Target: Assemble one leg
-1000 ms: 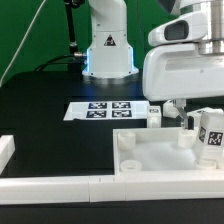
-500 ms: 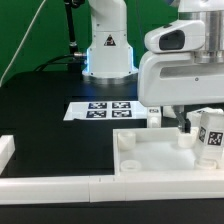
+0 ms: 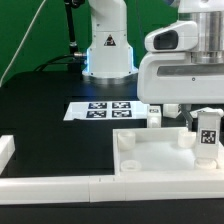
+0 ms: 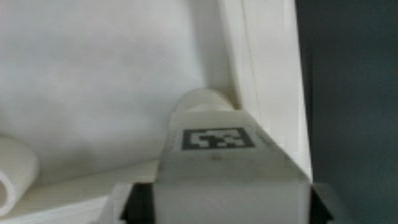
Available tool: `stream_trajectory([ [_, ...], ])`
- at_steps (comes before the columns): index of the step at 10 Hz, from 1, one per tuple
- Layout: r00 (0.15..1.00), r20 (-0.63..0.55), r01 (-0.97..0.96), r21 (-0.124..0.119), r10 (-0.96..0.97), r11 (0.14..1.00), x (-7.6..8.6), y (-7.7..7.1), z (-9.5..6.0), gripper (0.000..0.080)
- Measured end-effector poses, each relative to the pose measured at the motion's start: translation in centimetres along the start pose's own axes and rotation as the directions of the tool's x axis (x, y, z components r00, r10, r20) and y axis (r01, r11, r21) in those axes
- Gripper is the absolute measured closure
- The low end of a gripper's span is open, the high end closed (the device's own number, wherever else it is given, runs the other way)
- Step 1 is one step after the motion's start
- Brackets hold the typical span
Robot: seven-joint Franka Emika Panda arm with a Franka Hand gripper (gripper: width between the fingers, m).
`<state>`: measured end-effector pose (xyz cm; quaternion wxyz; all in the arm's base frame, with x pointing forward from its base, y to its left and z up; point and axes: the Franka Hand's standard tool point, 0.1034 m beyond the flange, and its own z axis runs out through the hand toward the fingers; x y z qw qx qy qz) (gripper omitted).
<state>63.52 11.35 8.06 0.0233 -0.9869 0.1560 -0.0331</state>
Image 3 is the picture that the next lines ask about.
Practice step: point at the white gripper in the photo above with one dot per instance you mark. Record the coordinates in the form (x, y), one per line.
(171, 78)

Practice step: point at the white square tabletop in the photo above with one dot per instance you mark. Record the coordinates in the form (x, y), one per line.
(154, 149)

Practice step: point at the white front fence bar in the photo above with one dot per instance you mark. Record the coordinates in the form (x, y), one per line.
(128, 187)

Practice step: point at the white marker sheet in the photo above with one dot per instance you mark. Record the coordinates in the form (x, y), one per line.
(106, 110)

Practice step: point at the white left fence piece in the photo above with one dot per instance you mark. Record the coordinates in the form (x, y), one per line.
(7, 148)

